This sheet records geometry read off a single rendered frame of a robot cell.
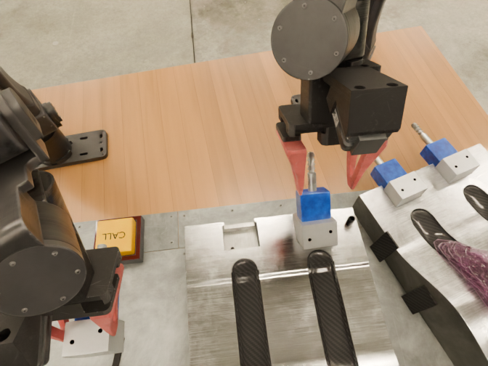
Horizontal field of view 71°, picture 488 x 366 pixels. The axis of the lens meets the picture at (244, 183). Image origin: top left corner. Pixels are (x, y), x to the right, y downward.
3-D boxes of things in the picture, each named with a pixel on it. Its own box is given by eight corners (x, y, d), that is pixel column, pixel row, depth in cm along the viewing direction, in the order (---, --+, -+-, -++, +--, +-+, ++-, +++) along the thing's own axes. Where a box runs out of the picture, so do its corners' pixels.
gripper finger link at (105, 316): (129, 356, 37) (104, 301, 31) (61, 366, 36) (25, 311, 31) (139, 303, 42) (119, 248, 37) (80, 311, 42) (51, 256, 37)
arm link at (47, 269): (125, 264, 25) (15, 130, 18) (9, 340, 23) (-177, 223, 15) (91, 192, 34) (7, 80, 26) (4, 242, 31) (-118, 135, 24)
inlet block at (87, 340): (91, 253, 48) (73, 241, 43) (127, 248, 48) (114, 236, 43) (82, 357, 42) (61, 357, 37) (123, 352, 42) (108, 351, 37)
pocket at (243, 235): (223, 230, 55) (221, 221, 52) (255, 226, 55) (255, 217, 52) (225, 258, 53) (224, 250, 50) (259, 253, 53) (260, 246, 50)
